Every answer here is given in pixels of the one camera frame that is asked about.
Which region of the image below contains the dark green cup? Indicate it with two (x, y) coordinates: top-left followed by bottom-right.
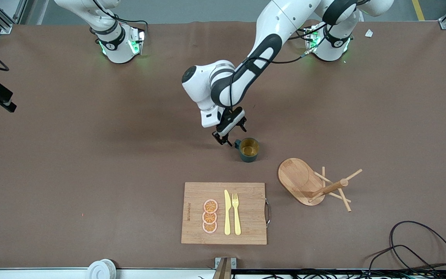
(234, 138), (260, 163)

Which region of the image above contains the wooden mug rack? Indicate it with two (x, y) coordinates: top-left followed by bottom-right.
(278, 158), (363, 212)

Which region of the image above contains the yellow plastic knife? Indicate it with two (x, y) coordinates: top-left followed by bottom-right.
(224, 189), (232, 236)

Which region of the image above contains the bamboo cutting board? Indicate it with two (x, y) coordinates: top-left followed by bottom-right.
(181, 182), (272, 245)

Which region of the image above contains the yellow plastic fork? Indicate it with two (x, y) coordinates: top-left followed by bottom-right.
(232, 193), (242, 236)

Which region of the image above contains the white round roll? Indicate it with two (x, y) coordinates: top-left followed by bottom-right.
(87, 259), (117, 279)

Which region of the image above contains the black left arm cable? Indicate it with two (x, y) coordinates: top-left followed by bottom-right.
(229, 21), (329, 114)

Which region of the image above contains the metal table bracket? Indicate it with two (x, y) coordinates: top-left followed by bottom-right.
(212, 257), (237, 279)

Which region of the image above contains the black table edge rail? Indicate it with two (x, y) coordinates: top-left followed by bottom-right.
(231, 269), (446, 279)

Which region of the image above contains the white table edge rail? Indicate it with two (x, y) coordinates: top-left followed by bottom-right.
(0, 267), (216, 279)

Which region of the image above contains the black looped cable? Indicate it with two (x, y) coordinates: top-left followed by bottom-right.
(389, 220), (446, 272)
(362, 244), (440, 276)

